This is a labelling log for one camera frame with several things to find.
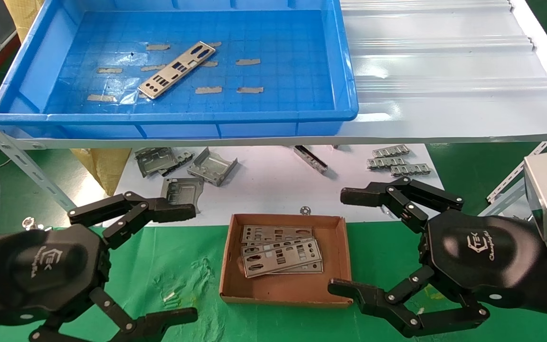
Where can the folded grey metal bracket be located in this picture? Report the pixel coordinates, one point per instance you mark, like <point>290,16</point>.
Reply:
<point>212,167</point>

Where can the toothed metal strip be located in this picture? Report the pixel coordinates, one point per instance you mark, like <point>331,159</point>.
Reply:
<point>386,163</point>
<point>391,151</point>
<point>411,169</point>

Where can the green cloth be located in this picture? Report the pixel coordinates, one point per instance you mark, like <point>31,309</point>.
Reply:
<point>178,266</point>

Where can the white paper sheet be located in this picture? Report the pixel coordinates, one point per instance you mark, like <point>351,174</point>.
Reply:
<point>268,190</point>

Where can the blue plastic tray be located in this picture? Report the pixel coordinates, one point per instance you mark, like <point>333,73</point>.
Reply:
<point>278,38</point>

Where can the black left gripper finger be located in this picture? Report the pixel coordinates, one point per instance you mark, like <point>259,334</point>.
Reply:
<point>136,211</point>
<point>155,325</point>

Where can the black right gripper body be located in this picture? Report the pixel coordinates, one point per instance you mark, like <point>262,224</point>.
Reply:
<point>477,256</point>

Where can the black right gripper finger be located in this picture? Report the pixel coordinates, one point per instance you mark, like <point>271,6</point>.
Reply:
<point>397,308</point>
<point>411,202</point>

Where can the white slotted angle bar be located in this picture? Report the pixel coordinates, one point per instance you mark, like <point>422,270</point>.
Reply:
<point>511,183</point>

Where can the white paper scraps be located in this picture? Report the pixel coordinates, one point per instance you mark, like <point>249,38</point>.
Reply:
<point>169,297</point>

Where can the narrow metal rail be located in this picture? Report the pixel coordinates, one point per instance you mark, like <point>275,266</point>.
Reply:
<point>310,159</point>

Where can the grey slotted angle bar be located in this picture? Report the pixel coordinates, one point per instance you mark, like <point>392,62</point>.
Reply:
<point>17,154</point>

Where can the silver binder clip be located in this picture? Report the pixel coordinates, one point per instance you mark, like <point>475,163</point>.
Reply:
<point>29,222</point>

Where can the white corrugated shelf board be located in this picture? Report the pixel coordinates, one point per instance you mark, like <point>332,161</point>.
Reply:
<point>444,71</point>

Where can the grey stamped metal bracket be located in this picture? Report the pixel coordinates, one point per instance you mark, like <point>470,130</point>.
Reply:
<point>152,161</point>

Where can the silver metal io shield plate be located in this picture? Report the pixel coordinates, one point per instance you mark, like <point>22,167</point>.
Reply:
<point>283,259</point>
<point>273,232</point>
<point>310,269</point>
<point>178,69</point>

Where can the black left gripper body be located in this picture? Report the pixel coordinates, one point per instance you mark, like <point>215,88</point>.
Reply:
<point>41,270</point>

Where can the brown cardboard box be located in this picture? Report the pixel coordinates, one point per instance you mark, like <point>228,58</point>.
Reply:
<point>283,289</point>

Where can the flat grey metal bracket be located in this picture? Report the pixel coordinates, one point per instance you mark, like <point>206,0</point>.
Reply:
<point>184,189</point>

